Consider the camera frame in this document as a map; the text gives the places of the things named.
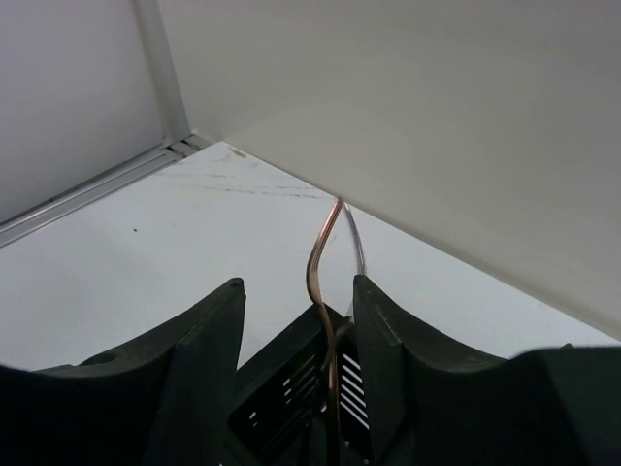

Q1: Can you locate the black utensil rack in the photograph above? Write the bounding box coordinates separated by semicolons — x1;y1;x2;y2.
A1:
222;308;376;465

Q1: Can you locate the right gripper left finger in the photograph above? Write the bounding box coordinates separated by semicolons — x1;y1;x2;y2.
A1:
1;278;245;465

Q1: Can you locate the silver fork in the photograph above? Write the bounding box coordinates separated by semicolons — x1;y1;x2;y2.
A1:
343;203;368;276

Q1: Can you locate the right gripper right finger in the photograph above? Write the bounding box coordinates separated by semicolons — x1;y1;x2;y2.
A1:
353;275;620;465

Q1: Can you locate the aluminium rail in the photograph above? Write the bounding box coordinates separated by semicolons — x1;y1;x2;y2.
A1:
1;134;212;248

